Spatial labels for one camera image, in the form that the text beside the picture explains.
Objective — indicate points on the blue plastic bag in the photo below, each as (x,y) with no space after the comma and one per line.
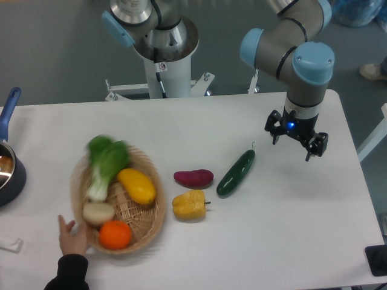
(359,13)

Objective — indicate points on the black device at table edge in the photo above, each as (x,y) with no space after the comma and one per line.
(376,257)

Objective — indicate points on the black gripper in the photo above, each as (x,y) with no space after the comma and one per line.
(298,123)

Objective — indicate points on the green bok choy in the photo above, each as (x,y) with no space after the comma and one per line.
(106,158)

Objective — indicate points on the woven wicker basket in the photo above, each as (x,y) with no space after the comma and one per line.
(145,221)

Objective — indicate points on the white frame at right edge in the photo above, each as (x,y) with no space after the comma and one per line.
(374,138)

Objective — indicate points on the purple sweet potato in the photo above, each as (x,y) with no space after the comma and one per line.
(194,178)

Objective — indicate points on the green cucumber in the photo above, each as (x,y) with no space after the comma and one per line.
(236,174)

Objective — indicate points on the clear plastic packet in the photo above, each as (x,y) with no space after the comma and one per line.
(11,244)

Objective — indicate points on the yellow bell pepper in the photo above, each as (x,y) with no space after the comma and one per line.
(190,205)

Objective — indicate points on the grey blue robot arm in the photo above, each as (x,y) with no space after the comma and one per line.
(286,52)

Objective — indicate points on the orange fruit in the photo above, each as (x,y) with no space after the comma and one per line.
(115,235)

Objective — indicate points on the black sleeved forearm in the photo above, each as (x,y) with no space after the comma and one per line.
(71,273)

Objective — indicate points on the dark blue saucepan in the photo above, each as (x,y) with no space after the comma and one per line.
(13,172)

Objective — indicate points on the person's bare hand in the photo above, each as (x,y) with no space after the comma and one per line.
(69,242)

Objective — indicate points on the yellow mango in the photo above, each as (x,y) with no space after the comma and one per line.
(138,186)

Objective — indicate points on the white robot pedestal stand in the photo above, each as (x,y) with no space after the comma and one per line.
(166,56)

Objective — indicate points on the white shoe on floor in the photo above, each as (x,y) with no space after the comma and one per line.
(372,72)

